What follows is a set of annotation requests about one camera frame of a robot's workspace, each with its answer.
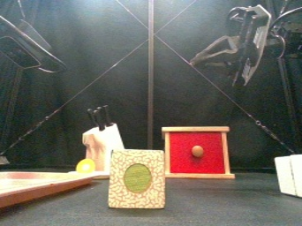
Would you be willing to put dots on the wooden tray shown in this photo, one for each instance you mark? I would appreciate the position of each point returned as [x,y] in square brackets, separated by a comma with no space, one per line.
[35,184]

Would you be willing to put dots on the white box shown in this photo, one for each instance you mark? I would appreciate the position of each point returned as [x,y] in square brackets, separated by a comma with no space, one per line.
[290,175]

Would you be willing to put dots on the white toy knife block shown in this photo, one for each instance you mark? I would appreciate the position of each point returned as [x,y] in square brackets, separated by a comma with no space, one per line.
[104,144]

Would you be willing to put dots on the brown round drawer knob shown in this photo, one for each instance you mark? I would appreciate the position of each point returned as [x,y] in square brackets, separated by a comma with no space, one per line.
[196,151]

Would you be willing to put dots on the red wooden drawer box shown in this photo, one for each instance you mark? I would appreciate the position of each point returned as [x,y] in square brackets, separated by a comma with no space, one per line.
[183,159]

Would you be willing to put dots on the grey vertical frame pole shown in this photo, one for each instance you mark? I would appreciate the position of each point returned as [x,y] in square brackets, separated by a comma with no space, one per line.
[151,73]

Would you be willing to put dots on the yellow round toy slice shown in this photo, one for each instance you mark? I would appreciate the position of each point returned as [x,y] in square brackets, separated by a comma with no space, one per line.
[85,166]

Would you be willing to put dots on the cream melon slice toy block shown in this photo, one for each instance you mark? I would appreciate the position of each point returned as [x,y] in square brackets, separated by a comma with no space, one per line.
[136,178]

